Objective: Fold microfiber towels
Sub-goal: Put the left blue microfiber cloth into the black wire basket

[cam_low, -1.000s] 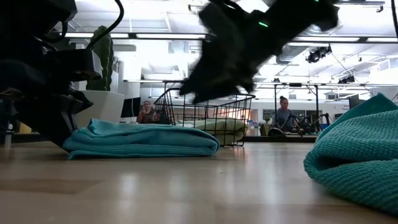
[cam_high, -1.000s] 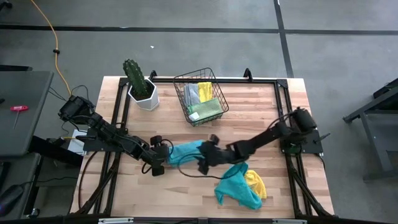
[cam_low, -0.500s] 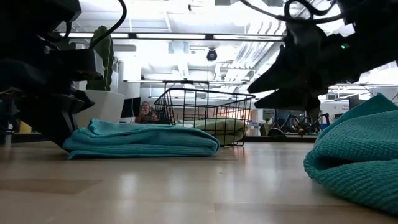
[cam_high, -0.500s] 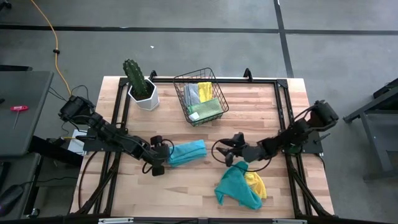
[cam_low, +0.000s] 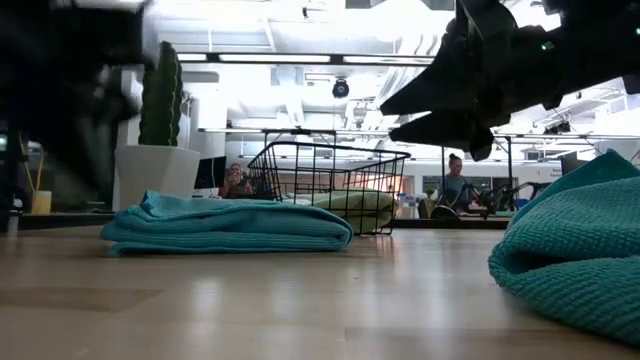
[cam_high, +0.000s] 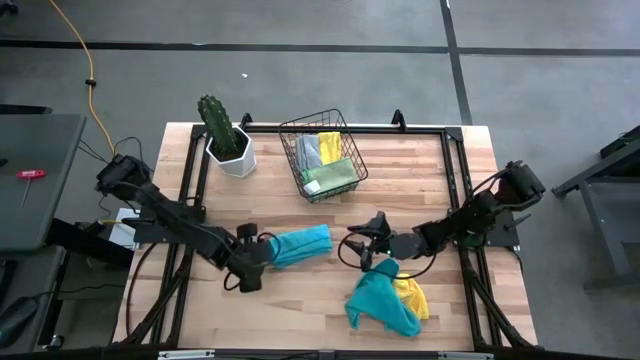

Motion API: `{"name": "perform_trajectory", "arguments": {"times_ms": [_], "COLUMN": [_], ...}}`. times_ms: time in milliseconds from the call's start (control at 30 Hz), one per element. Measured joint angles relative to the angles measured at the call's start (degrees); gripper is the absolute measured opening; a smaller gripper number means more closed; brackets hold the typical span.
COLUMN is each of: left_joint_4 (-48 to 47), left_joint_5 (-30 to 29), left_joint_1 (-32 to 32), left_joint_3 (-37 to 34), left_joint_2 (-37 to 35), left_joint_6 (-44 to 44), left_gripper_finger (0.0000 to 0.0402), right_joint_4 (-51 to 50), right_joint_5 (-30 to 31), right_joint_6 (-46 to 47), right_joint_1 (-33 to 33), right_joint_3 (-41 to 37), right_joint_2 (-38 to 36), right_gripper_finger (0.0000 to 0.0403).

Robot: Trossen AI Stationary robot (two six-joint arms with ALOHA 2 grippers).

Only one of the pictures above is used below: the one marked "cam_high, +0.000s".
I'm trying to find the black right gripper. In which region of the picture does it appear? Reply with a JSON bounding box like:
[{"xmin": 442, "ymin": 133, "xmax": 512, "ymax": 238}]
[{"xmin": 342, "ymin": 210, "xmax": 409, "ymax": 272}]

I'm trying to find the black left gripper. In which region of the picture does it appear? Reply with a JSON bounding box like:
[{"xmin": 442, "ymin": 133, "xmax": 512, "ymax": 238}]
[{"xmin": 227, "ymin": 222, "xmax": 274, "ymax": 294}]

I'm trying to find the teal microfiber towel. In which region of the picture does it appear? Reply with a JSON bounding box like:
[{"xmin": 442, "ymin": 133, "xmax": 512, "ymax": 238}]
[
  {"xmin": 268, "ymin": 223, "xmax": 335, "ymax": 271},
  {"xmin": 343, "ymin": 257, "xmax": 424, "ymax": 338}
]

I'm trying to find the green microfiber towel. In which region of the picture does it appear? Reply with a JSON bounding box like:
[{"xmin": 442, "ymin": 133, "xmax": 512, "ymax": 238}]
[{"xmin": 301, "ymin": 157, "xmax": 360, "ymax": 197}]

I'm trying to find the black wire basket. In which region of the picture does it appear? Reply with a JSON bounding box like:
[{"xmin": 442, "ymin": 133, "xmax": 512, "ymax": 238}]
[{"xmin": 277, "ymin": 108, "xmax": 370, "ymax": 205}]

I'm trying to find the yellow microfiber towel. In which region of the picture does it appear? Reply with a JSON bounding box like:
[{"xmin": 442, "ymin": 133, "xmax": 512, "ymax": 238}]
[
  {"xmin": 393, "ymin": 273, "xmax": 431, "ymax": 321},
  {"xmin": 317, "ymin": 131, "xmax": 344, "ymax": 166}
]

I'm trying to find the grey microfiber towel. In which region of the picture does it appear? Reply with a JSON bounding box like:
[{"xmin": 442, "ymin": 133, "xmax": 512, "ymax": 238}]
[{"xmin": 294, "ymin": 133, "xmax": 324, "ymax": 172}]

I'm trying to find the white hexagonal plant pot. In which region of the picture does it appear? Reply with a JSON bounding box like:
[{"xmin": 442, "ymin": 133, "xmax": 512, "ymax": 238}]
[{"xmin": 204, "ymin": 124, "xmax": 258, "ymax": 179}]

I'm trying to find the white paper sheet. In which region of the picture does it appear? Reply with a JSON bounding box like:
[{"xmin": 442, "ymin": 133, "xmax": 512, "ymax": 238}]
[{"xmin": 106, "ymin": 206, "xmax": 143, "ymax": 250}]

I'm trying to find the grey side desk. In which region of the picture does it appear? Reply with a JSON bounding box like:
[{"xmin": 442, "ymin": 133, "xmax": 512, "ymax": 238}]
[{"xmin": 0, "ymin": 113, "xmax": 88, "ymax": 252}]

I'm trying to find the dark low desk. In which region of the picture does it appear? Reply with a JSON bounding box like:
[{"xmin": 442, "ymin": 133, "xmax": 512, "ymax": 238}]
[{"xmin": 0, "ymin": 217, "xmax": 136, "ymax": 354}]

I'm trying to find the black computer mouse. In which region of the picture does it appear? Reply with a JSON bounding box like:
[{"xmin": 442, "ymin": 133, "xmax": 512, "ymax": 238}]
[{"xmin": 0, "ymin": 295, "xmax": 41, "ymax": 349}]

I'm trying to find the dark grey metal table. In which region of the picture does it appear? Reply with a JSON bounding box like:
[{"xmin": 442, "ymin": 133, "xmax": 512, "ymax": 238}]
[{"xmin": 551, "ymin": 124, "xmax": 640, "ymax": 292}]

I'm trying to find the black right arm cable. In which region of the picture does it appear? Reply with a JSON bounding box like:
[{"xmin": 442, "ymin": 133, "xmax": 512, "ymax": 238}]
[{"xmin": 337, "ymin": 232, "xmax": 442, "ymax": 281}]

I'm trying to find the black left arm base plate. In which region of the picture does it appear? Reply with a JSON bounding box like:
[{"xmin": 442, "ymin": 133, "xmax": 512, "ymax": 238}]
[{"xmin": 121, "ymin": 215, "xmax": 169, "ymax": 246}]

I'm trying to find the silver metal bracket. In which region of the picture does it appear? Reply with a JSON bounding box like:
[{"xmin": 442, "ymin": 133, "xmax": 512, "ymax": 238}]
[
  {"xmin": 157, "ymin": 349, "xmax": 217, "ymax": 360},
  {"xmin": 438, "ymin": 351, "xmax": 495, "ymax": 360}
]

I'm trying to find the black aluminium table frame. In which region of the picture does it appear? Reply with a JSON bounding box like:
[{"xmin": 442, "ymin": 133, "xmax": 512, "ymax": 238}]
[{"xmin": 118, "ymin": 108, "xmax": 540, "ymax": 351}]

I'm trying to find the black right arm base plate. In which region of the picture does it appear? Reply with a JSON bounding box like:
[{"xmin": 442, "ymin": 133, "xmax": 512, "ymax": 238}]
[{"xmin": 452, "ymin": 206, "xmax": 522, "ymax": 250}]

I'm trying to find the red-handled hex key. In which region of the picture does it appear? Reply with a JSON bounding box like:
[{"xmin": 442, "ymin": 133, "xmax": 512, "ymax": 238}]
[{"xmin": 14, "ymin": 168, "xmax": 48, "ymax": 211}]

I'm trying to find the yellow extension cable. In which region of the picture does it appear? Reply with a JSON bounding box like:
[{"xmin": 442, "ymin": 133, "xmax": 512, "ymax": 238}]
[{"xmin": 48, "ymin": 0, "xmax": 117, "ymax": 155}]

